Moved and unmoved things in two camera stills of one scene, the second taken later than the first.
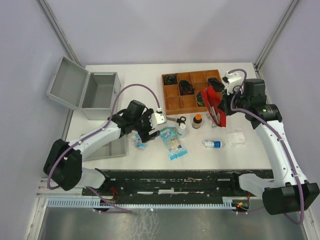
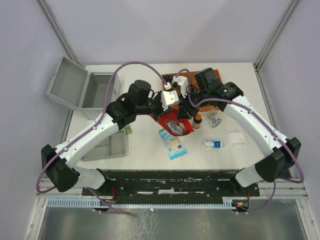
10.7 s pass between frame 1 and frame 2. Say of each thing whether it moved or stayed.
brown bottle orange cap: stayed
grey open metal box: stayed
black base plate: stayed
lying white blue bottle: stayed
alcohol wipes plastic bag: moved
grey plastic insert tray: stayed
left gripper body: moved
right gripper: moved
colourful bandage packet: stayed
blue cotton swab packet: stayed
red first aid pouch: moved
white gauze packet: stayed
